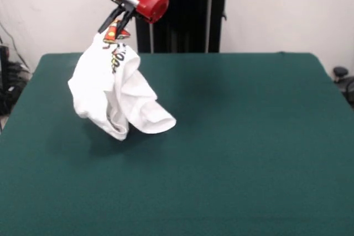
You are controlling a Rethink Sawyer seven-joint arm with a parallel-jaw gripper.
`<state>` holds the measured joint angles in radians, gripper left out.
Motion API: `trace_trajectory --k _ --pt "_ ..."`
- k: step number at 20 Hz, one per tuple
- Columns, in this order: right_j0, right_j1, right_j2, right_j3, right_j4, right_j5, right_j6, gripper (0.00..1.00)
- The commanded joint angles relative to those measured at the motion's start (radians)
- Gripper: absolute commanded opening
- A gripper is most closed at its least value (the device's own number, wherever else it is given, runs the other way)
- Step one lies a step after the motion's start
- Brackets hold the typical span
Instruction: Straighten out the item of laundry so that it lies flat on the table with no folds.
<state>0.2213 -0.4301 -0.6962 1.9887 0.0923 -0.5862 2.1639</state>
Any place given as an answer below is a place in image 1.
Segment white printed t-shirt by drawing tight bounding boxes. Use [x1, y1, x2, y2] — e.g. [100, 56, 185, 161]
[67, 19, 177, 141]

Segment dark green tablecloth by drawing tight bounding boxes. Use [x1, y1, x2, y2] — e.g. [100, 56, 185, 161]
[0, 51, 354, 236]

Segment black office chair base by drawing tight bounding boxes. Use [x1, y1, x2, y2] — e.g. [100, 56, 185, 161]
[332, 66, 354, 101]

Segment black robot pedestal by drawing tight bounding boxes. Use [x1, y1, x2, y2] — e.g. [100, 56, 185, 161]
[134, 0, 240, 54]

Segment grey wall cables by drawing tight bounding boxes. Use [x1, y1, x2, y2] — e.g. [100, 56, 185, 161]
[0, 22, 31, 71]

